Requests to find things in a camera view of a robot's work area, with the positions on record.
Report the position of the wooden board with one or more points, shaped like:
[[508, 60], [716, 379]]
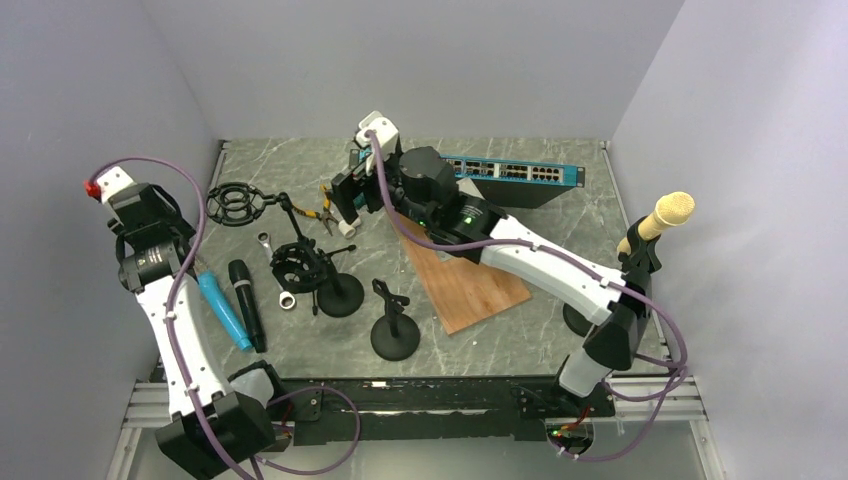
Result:
[[462, 293]]

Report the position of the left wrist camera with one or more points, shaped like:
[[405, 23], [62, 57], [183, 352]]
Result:
[[108, 183]]

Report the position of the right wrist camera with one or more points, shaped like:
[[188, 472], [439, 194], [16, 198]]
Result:
[[386, 132]]

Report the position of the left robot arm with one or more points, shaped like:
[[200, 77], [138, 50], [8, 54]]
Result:
[[209, 412]]

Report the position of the yellow handled pliers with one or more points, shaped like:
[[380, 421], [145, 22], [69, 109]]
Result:
[[324, 215]]

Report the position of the black handheld microphone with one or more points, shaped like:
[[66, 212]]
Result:
[[241, 282]]

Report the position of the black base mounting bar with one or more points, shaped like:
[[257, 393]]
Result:
[[325, 410]]

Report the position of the shock mount desk stand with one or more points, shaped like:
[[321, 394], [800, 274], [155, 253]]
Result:
[[302, 267]]

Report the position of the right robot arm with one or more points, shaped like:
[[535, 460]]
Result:
[[615, 303]]

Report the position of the blue network switch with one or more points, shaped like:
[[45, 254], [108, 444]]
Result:
[[523, 175]]

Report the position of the blue foam microphone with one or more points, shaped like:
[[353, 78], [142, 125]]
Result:
[[223, 311]]

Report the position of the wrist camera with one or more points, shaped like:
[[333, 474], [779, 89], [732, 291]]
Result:
[[108, 183], [386, 132]]

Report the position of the tripod shock mount stand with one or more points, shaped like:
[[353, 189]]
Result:
[[237, 204]]

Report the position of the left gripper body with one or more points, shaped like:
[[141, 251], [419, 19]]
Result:
[[177, 224]]

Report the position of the clip desk mic stand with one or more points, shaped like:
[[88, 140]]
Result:
[[394, 336]]

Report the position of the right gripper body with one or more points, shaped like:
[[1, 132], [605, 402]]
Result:
[[394, 181]]

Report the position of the yellow foam microphone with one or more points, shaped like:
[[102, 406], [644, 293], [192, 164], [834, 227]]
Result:
[[670, 211]]

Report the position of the right clip mic stand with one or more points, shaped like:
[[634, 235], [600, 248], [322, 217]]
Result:
[[641, 256]]

